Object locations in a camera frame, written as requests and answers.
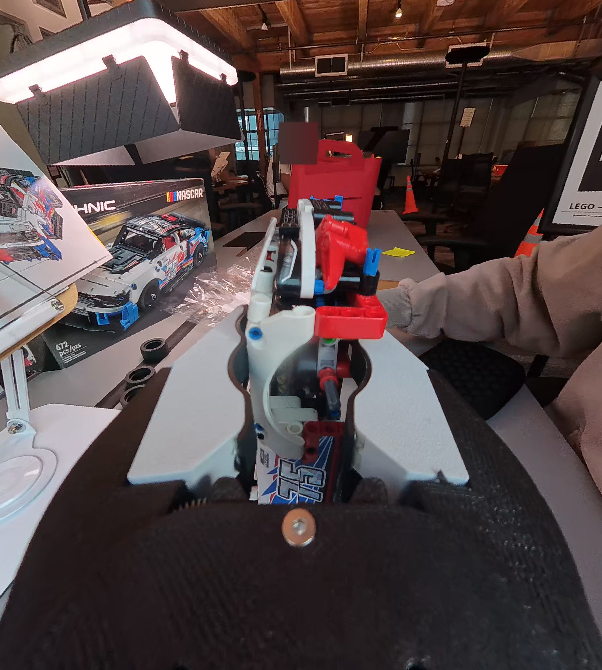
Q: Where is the black mesh pad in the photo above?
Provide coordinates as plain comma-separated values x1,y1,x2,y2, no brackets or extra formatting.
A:
419,339,527,422

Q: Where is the black easel board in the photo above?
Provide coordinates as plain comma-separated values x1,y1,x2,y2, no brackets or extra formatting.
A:
359,126,412,165

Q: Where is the studio light panel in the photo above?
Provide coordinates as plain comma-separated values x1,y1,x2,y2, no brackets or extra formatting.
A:
0,13,244,165

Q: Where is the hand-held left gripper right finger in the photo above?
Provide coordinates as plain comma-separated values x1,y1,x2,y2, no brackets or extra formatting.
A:
353,335,470,485

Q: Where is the toy brick race car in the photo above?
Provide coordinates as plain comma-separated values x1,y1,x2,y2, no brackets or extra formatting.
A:
246,198,390,506

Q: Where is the white book stand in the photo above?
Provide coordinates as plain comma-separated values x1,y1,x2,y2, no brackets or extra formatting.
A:
0,285,119,634

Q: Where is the person's right forearm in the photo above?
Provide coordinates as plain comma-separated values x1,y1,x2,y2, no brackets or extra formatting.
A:
377,207,602,362

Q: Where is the clear plastic bag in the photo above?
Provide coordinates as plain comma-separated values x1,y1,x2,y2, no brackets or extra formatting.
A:
167,262,257,325

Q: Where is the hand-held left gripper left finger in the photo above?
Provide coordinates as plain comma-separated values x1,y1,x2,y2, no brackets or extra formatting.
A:
126,305,252,487

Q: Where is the framed white sign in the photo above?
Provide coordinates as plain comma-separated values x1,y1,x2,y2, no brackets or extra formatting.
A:
539,60,602,236

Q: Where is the black desk pad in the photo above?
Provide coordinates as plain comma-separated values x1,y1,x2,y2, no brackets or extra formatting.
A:
223,233,268,251

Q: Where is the toy car box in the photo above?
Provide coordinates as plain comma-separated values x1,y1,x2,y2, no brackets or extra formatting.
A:
45,177,218,370

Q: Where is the black pole light stand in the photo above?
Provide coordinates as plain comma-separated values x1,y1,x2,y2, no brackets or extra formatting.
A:
445,44,490,158

